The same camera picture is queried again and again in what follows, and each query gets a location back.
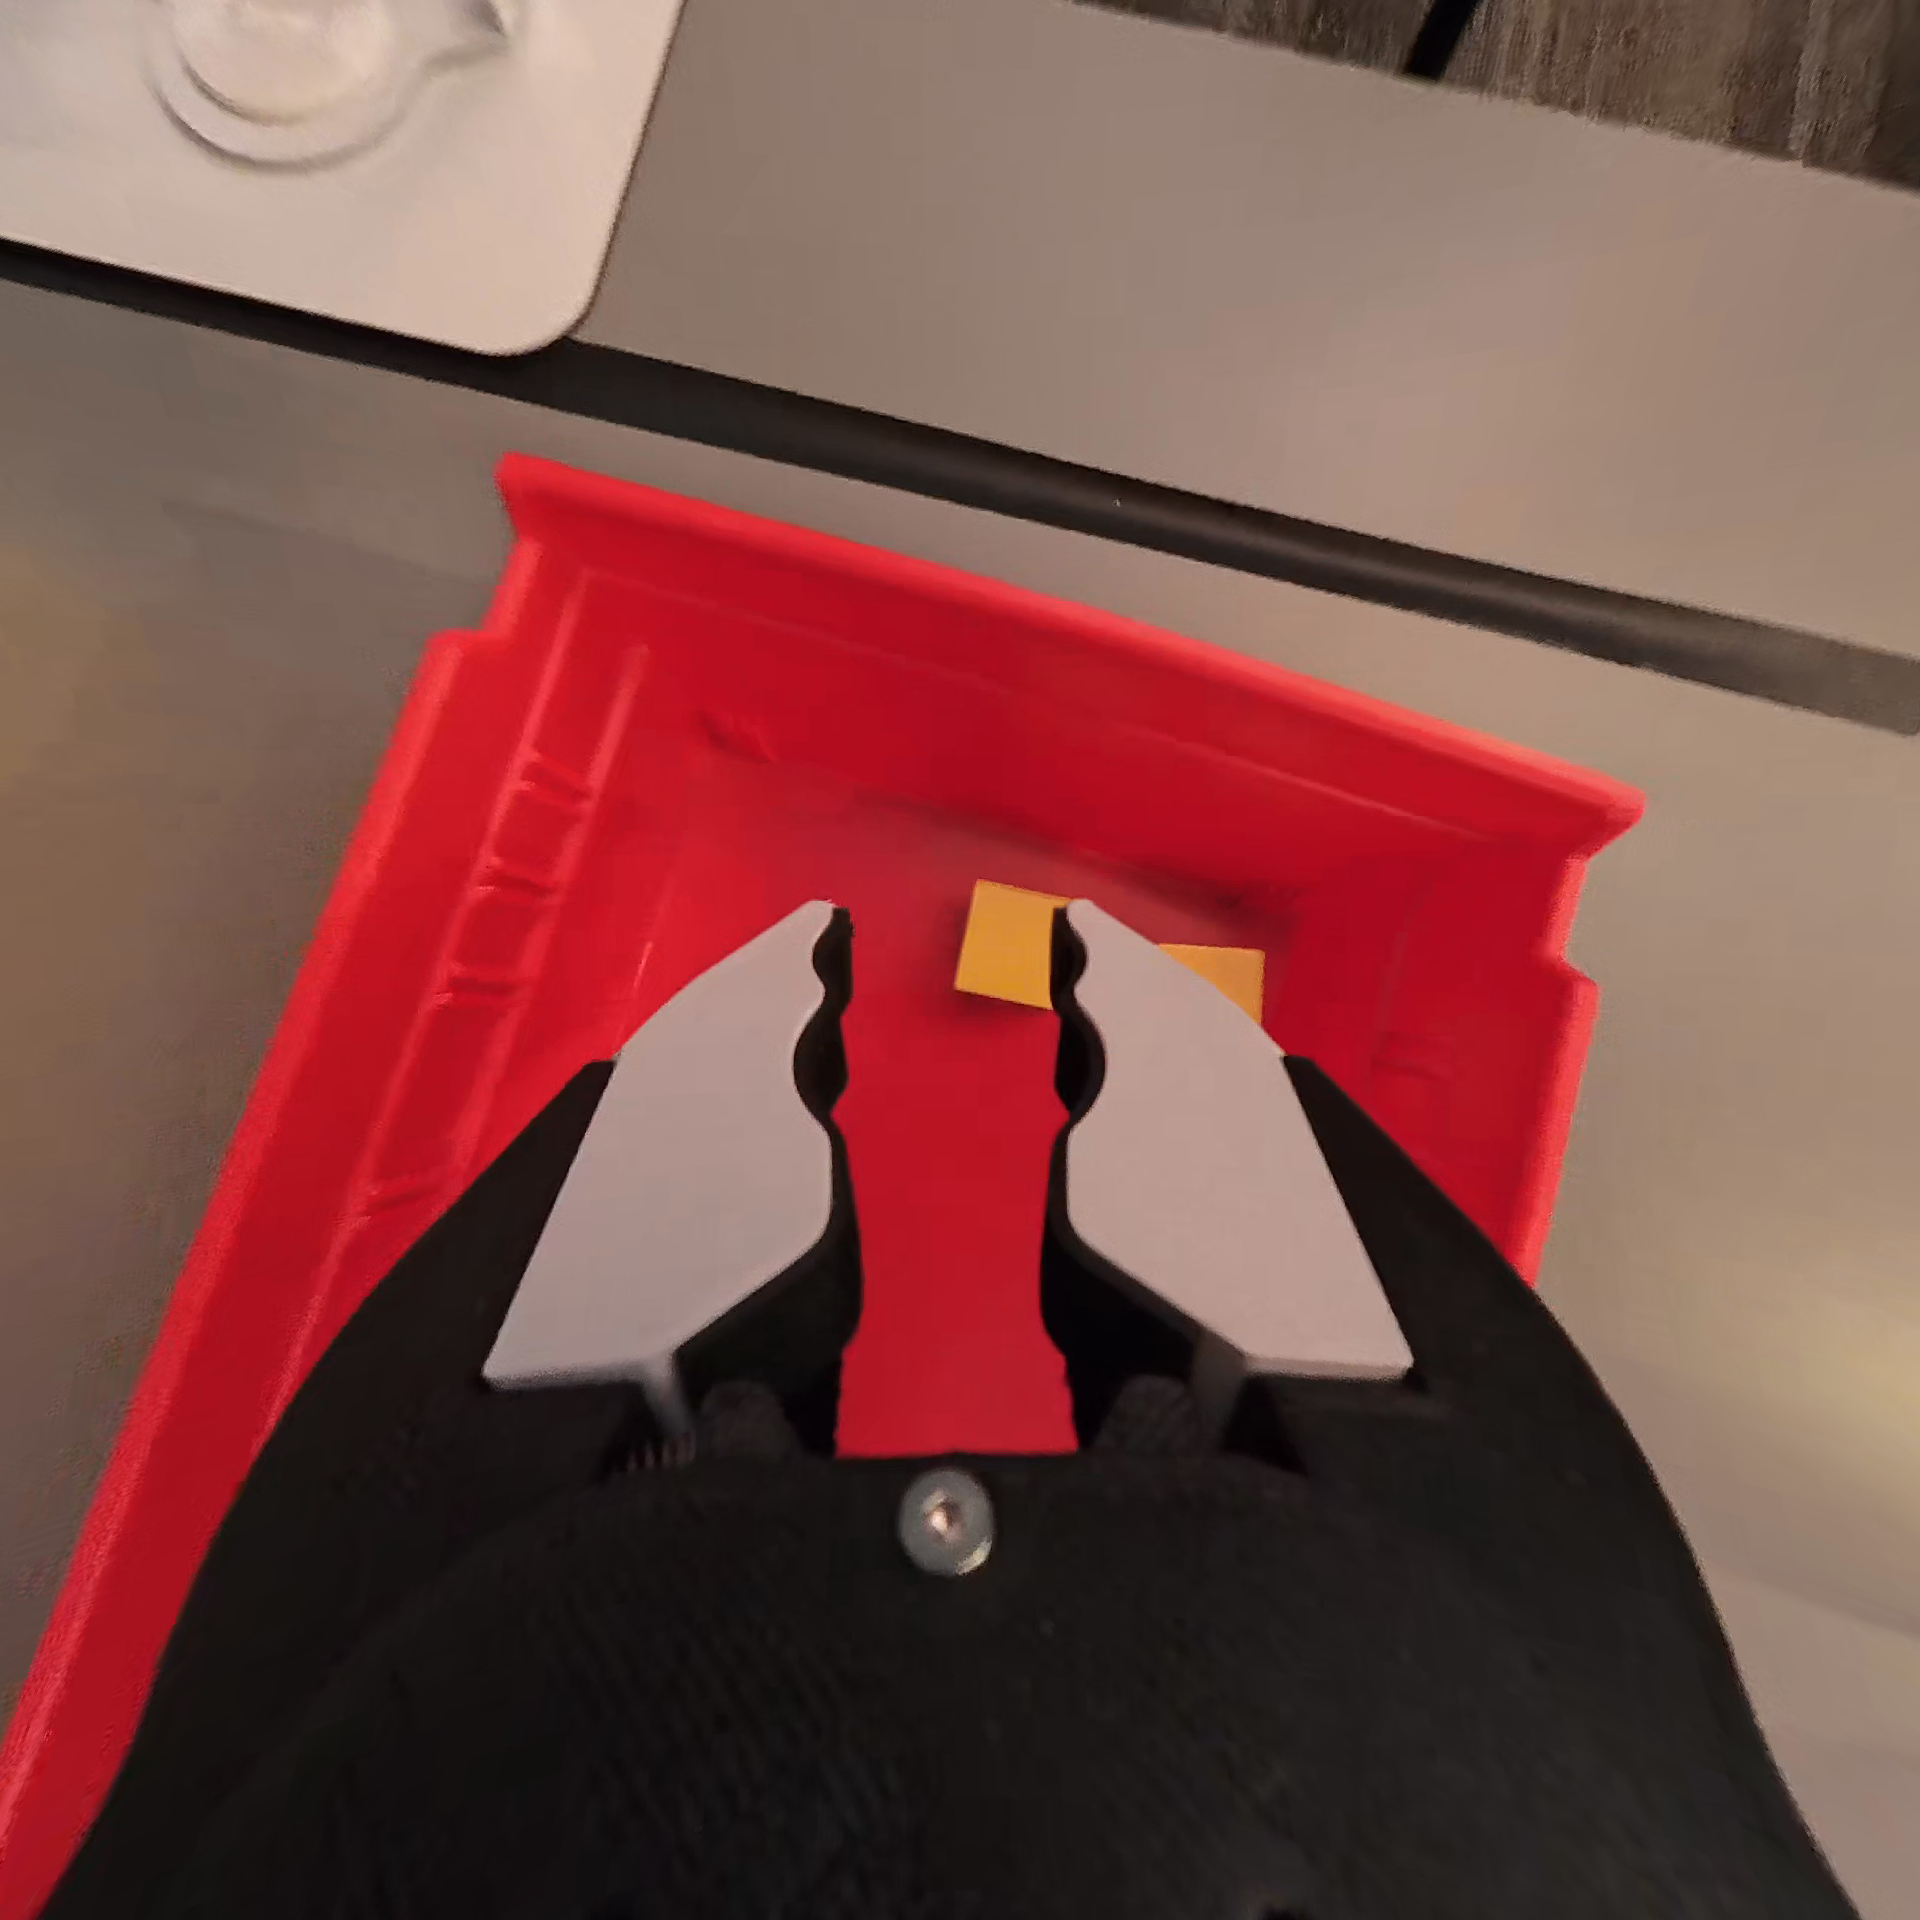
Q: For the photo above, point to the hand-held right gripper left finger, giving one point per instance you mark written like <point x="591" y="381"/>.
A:
<point x="676" y="1185"/>

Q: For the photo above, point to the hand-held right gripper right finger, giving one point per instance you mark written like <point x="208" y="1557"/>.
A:
<point x="1225" y="1202"/>

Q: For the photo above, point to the orange wooden block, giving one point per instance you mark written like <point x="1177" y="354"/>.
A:
<point x="1225" y="981"/>

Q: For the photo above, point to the red plastic bin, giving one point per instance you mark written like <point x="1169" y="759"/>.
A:
<point x="930" y="1202"/>

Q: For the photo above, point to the yellow wooden cube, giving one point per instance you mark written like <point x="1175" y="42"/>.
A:
<point x="1008" y="945"/>

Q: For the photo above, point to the table edge rail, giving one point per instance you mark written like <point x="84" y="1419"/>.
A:
<point x="1202" y="525"/>

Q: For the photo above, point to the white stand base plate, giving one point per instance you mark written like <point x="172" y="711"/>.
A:
<point x="451" y="224"/>

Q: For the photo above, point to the clear stand bracket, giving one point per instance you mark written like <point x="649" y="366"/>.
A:
<point x="301" y="90"/>

